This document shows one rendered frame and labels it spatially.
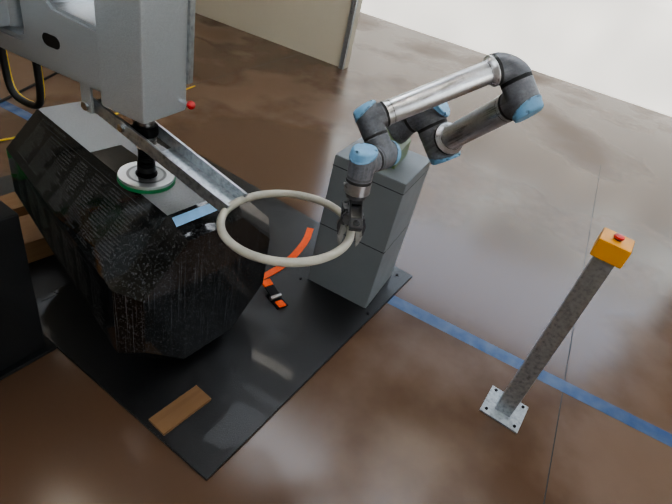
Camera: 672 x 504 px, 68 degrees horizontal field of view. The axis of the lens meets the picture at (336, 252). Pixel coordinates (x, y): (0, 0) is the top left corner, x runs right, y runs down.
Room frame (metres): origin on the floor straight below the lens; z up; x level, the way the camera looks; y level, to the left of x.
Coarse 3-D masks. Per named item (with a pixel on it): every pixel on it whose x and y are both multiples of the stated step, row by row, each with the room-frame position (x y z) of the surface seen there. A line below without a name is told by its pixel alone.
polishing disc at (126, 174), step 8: (120, 168) 1.66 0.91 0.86; (128, 168) 1.68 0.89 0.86; (136, 168) 1.69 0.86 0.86; (160, 168) 1.74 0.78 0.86; (120, 176) 1.61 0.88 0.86; (128, 176) 1.62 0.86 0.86; (136, 176) 1.63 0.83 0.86; (160, 176) 1.68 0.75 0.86; (168, 176) 1.69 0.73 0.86; (128, 184) 1.57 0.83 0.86; (136, 184) 1.58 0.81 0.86; (144, 184) 1.59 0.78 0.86; (152, 184) 1.61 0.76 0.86; (160, 184) 1.62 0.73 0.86; (168, 184) 1.64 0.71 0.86
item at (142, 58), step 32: (96, 0) 1.59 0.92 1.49; (128, 0) 1.55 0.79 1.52; (160, 0) 1.61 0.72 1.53; (96, 32) 1.60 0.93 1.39; (128, 32) 1.55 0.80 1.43; (160, 32) 1.61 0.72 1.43; (128, 64) 1.55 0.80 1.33; (160, 64) 1.61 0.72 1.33; (128, 96) 1.56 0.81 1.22; (160, 96) 1.61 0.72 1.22
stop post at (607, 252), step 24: (600, 240) 1.68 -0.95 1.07; (624, 240) 1.72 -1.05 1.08; (600, 264) 1.68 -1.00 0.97; (576, 288) 1.69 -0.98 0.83; (576, 312) 1.67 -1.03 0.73; (552, 336) 1.68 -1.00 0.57; (528, 360) 1.69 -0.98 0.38; (528, 384) 1.67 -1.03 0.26; (480, 408) 1.67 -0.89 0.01; (504, 408) 1.68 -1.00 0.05
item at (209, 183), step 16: (96, 112) 1.67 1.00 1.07; (112, 112) 1.66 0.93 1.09; (128, 128) 1.62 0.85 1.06; (160, 128) 1.71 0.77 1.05; (144, 144) 1.60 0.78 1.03; (176, 144) 1.68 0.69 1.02; (160, 160) 1.57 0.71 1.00; (176, 160) 1.63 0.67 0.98; (192, 160) 1.66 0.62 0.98; (176, 176) 1.55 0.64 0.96; (192, 176) 1.53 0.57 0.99; (208, 176) 1.63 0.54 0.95; (224, 176) 1.62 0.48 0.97; (208, 192) 1.50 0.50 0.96; (224, 192) 1.59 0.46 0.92; (240, 192) 1.59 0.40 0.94
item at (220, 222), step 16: (256, 192) 1.63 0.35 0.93; (272, 192) 1.66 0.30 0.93; (288, 192) 1.68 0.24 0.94; (304, 192) 1.70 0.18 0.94; (224, 208) 1.47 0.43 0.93; (336, 208) 1.62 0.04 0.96; (224, 224) 1.38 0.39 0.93; (224, 240) 1.29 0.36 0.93; (352, 240) 1.43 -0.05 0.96; (256, 256) 1.23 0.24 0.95; (272, 256) 1.24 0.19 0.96; (320, 256) 1.29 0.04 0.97; (336, 256) 1.33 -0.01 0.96
